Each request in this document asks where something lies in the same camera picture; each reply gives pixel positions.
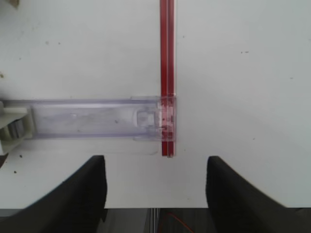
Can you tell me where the right red strip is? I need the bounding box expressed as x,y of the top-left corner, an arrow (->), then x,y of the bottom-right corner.
160,0 -> 176,157

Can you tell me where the white pusher block meat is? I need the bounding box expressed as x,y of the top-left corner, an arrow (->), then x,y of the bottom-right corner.
0,102 -> 35,156

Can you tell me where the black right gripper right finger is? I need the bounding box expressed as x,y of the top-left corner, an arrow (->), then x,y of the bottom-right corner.
206,156 -> 311,233

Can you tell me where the lower right clear holder rail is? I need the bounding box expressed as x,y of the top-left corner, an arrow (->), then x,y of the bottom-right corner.
4,97 -> 176,142

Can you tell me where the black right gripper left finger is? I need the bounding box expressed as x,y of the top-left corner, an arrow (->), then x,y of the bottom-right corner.
0,155 -> 107,233

